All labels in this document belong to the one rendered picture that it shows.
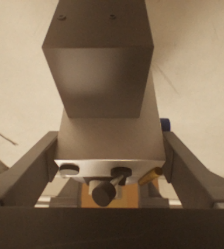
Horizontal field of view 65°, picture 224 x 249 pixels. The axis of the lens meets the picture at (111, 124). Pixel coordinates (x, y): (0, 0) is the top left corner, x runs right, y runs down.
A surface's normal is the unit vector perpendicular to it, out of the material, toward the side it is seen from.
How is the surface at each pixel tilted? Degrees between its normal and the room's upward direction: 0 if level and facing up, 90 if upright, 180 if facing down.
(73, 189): 90
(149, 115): 90
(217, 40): 0
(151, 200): 90
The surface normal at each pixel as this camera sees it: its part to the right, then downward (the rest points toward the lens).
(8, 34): -0.01, 0.84
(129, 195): -0.08, -0.54
